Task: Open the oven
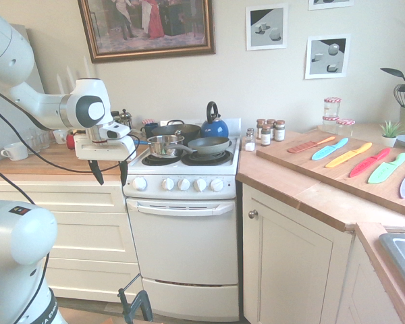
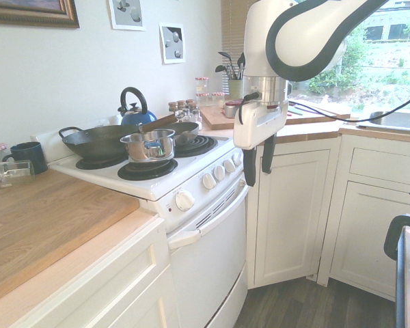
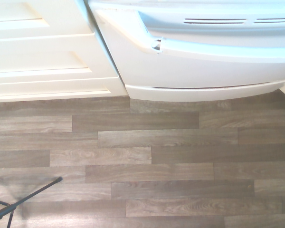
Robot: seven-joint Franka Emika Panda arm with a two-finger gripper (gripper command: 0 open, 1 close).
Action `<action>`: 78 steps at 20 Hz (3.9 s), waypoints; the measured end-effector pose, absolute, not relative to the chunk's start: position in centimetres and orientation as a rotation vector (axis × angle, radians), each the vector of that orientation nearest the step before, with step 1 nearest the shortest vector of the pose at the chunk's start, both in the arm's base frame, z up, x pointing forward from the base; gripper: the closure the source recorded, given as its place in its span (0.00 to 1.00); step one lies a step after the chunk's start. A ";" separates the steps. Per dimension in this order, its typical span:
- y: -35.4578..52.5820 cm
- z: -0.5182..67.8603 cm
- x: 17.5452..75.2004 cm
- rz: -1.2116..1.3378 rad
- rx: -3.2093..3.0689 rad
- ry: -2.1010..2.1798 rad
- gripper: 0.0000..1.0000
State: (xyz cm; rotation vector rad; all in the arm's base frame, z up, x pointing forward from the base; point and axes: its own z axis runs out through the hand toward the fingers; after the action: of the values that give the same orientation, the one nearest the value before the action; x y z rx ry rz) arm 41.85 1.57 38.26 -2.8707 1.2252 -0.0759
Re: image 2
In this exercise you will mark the green utensil holder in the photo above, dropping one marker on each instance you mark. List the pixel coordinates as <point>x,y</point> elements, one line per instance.
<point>235,89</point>

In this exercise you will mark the stainless steel saucepan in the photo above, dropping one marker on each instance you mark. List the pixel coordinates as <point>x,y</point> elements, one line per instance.
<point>150,147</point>

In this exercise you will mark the large grey art print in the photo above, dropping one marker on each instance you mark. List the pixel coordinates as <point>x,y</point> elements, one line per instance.
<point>126,13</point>

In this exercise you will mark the wooden window blind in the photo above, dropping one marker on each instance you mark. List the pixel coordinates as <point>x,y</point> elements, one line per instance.
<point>232,30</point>

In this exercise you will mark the white electric stove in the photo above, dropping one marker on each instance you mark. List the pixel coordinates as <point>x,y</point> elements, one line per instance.
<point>147,186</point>

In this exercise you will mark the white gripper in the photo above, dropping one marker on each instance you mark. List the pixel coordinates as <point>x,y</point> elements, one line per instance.
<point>256,128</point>

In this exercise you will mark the large white oven knob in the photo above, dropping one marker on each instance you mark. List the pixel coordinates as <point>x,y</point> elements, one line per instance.
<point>184,201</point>

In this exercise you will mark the wooden cutting board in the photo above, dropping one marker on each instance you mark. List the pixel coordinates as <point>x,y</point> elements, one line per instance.
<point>215,119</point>

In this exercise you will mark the white burner knob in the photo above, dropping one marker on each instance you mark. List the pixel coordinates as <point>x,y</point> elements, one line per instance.
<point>209,180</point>
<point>237,159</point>
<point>219,173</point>
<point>230,165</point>

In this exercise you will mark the glass jar with red lid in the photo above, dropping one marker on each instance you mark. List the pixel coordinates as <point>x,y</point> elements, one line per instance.
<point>218,99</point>
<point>202,99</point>
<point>202,85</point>

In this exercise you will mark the black ladle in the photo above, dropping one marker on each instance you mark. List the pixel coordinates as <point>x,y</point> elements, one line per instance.
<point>220,68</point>

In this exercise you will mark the stainless steel sink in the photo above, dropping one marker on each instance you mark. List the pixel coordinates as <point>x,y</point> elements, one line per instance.
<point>393,119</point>

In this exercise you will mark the glass shaker with silver top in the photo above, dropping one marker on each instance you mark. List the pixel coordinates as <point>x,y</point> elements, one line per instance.
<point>187,116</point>
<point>196,116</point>

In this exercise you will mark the dark blue mug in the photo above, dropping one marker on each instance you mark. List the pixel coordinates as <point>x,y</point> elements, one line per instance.
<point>29,155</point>

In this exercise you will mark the framed painting with wooden frame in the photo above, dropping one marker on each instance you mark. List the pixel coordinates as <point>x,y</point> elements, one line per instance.
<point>27,13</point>

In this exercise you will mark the white corner cabinet door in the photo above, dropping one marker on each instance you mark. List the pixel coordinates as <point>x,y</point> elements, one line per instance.
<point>290,212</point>

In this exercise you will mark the silver tin can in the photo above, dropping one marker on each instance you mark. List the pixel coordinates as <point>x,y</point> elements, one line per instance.
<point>231,111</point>

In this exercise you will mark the black coil burner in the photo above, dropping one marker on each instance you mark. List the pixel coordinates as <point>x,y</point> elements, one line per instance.
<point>201,145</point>
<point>92,163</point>
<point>147,171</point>

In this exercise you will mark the black wok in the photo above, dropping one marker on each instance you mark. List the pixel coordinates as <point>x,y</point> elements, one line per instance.
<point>92,141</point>

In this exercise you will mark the white oven door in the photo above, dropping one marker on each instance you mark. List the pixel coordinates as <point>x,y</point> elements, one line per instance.
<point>208,259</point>

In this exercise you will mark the empty clear glass jar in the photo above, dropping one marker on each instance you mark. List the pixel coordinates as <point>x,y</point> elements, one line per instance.
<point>12,173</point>

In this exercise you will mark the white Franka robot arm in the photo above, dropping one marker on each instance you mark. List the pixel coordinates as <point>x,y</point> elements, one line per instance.
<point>259,30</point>

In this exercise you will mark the black spatula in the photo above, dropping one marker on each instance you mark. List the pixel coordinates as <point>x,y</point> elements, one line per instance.
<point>225,56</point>

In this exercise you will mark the small grey art print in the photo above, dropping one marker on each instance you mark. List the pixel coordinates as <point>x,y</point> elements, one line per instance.
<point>172,42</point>

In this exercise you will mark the white base cabinet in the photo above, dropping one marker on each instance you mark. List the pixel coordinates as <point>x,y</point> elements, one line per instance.
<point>99,280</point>

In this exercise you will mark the black cooking spoon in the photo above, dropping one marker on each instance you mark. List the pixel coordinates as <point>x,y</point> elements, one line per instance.
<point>241,65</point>

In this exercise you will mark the white sink cabinet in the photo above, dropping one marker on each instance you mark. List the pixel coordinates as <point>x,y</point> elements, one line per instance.
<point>369,218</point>

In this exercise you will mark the spice jar with brown lid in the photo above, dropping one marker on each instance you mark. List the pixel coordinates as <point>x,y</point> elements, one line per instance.
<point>181,105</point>
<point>190,103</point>
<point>173,107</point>

